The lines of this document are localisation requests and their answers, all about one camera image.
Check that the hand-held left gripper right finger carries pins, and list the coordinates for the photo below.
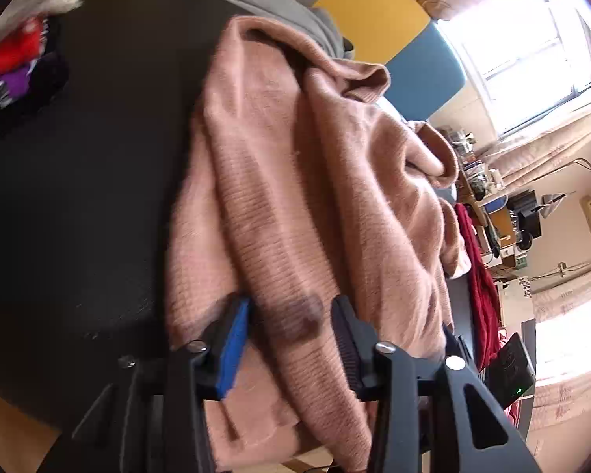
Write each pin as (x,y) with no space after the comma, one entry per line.
(347,342)

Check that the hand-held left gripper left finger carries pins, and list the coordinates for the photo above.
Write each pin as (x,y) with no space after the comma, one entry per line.
(234,347)

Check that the pink knitted sweater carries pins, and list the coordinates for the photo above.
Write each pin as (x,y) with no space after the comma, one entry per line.
(300,182)

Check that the dark red cloth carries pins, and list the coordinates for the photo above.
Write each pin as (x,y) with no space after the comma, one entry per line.
(482,286)

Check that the cluttered wooden shelf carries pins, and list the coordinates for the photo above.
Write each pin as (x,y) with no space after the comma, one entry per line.
(492,207)

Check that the blue partition panel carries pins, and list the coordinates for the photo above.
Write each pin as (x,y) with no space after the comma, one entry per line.
(423,74)

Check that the window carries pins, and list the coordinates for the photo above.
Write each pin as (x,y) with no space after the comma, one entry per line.
(522,59)

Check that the yellow partition panel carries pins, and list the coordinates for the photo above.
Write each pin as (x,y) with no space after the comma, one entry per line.
(374,10)

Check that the purple printed garment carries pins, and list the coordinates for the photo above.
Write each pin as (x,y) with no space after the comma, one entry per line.
(15,86)

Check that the grey garment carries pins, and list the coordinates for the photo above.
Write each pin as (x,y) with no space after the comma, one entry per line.
(276,0)

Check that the red garment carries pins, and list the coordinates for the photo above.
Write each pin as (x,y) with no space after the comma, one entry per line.
(10,54)

